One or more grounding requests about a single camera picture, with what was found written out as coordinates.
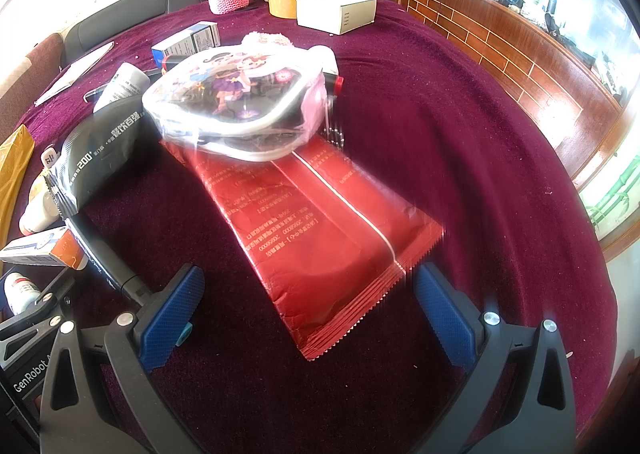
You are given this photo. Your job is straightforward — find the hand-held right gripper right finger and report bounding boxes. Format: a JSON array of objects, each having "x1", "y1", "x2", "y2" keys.
[{"x1": 414, "y1": 261, "x2": 578, "y2": 454}]

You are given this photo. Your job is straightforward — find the orange and white medicine box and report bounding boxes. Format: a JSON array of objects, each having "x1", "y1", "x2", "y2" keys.
[{"x1": 0, "y1": 226, "x2": 89, "y2": 271}]

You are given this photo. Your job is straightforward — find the white paper stack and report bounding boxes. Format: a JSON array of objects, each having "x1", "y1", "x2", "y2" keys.
[{"x1": 33, "y1": 41, "x2": 115, "y2": 108}]

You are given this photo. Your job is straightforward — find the black sofa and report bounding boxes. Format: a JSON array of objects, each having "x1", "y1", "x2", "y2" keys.
[{"x1": 64, "y1": 0, "x2": 357, "y2": 66}]

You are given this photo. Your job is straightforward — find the clear cartoon print pouch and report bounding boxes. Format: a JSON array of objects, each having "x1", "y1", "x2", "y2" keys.
[{"x1": 142, "y1": 46, "x2": 347, "y2": 163}]

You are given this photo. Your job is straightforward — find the yellow foil packet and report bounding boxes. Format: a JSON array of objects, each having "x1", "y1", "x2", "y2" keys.
[{"x1": 0, "y1": 124, "x2": 36, "y2": 237}]

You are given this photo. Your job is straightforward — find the black foil packet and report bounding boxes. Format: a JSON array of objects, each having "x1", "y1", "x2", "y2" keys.
[{"x1": 44, "y1": 98, "x2": 167, "y2": 221}]

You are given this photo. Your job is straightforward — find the white bottle green label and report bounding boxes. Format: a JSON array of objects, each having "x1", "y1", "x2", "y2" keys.
[{"x1": 93, "y1": 61, "x2": 151, "y2": 114}]

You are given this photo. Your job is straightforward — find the maroon armchair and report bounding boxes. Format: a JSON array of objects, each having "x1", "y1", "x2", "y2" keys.
[{"x1": 0, "y1": 31, "x2": 66, "y2": 135}]

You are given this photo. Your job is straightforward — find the pink fluffy hair tie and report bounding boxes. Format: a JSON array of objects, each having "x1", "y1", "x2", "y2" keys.
[{"x1": 242, "y1": 31, "x2": 294, "y2": 49}]

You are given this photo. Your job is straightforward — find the wooden cabinet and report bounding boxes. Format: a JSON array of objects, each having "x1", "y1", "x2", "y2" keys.
[{"x1": 398, "y1": 0, "x2": 628, "y2": 187}]

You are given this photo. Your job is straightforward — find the blue and white box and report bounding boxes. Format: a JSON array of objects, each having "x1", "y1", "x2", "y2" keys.
[{"x1": 151, "y1": 21, "x2": 221, "y2": 68}]

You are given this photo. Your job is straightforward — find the red foil packet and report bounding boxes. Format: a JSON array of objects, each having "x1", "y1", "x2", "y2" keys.
[{"x1": 164, "y1": 133, "x2": 447, "y2": 361}]

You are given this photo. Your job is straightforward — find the purple tablecloth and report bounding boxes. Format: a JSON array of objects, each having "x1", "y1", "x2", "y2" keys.
[{"x1": 0, "y1": 0, "x2": 619, "y2": 454}]

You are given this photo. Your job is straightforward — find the white bottle red label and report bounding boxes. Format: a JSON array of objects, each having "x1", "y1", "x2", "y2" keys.
[{"x1": 3, "y1": 272, "x2": 44, "y2": 316}]

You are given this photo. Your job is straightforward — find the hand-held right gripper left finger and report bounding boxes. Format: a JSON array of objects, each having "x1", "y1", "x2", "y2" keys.
[{"x1": 39, "y1": 264, "x2": 207, "y2": 454}]

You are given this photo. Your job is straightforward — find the white cardboard box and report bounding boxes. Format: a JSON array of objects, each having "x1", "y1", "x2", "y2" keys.
[{"x1": 295, "y1": 0, "x2": 378, "y2": 36}]

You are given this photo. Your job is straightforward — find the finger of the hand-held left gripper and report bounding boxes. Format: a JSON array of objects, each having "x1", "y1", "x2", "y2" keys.
[{"x1": 65, "y1": 214, "x2": 153, "y2": 307}]

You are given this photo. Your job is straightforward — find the small white bottle red cap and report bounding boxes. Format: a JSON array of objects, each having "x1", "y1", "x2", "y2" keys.
[{"x1": 19, "y1": 173, "x2": 67, "y2": 236}]

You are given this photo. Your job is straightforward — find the black marker red cap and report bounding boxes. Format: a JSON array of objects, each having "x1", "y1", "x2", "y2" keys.
[{"x1": 160, "y1": 54, "x2": 347, "y2": 98}]

